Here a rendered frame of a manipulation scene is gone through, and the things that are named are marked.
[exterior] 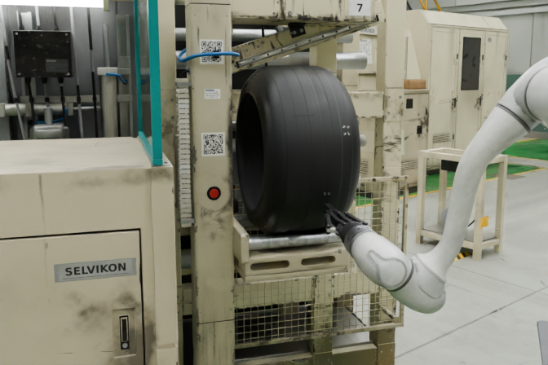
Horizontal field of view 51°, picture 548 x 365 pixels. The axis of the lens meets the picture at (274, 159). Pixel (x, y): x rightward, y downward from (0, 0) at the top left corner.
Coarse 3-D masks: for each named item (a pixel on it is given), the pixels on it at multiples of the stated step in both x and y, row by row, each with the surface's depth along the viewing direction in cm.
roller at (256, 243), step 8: (304, 232) 189; (312, 232) 189; (320, 232) 190; (256, 240) 183; (264, 240) 183; (272, 240) 184; (280, 240) 185; (288, 240) 185; (296, 240) 186; (304, 240) 187; (312, 240) 188; (320, 240) 189; (328, 240) 189; (336, 240) 190; (256, 248) 183; (264, 248) 185
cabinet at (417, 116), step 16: (416, 96) 672; (416, 112) 675; (368, 128) 652; (416, 128) 679; (368, 144) 654; (416, 144) 682; (368, 160) 656; (416, 160) 685; (368, 176) 659; (416, 176) 690; (368, 192) 663; (400, 192) 678
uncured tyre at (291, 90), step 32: (256, 96) 182; (288, 96) 173; (320, 96) 176; (256, 128) 221; (288, 128) 169; (320, 128) 171; (352, 128) 175; (256, 160) 223; (288, 160) 168; (320, 160) 171; (352, 160) 174; (256, 192) 218; (288, 192) 171; (320, 192) 174; (352, 192) 180; (256, 224) 191; (288, 224) 180; (320, 224) 185
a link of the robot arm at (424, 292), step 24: (504, 120) 134; (480, 144) 136; (504, 144) 135; (480, 168) 137; (456, 192) 141; (456, 216) 142; (456, 240) 144; (432, 264) 145; (408, 288) 143; (432, 288) 144; (432, 312) 149
